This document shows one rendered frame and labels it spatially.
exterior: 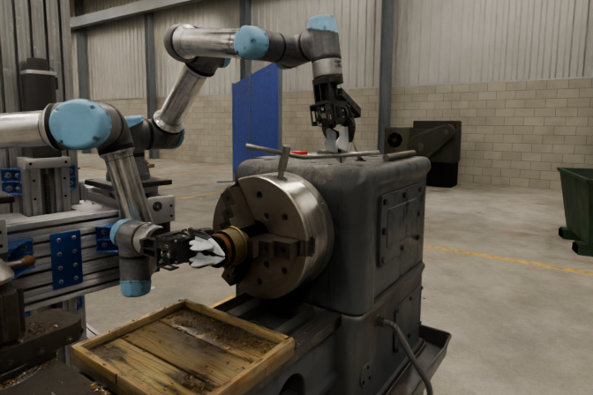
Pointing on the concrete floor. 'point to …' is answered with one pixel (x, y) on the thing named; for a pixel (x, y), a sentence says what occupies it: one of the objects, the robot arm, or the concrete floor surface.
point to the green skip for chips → (578, 208)
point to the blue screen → (257, 115)
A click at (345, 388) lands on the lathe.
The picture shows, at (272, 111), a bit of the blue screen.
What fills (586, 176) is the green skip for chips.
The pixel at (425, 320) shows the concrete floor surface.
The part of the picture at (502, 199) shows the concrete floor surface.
